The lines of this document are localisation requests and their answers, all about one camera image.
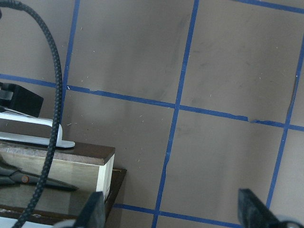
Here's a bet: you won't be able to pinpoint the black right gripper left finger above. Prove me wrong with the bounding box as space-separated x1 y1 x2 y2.
73 191 105 228

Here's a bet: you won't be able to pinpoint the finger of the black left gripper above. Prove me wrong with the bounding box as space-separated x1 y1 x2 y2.
0 82 44 117

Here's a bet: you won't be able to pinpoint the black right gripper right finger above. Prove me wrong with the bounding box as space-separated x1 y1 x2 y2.
237 189 303 228

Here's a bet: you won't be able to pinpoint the dark wooden cabinet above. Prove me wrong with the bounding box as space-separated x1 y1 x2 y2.
0 168 127 225

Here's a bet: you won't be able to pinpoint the orange grey scissors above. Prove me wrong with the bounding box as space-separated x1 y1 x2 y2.
0 156 79 191

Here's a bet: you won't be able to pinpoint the wooden drawer with white handle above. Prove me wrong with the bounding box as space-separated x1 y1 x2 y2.
0 112 116 214

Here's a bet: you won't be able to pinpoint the black braided cable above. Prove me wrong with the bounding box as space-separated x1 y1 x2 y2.
0 0 64 228

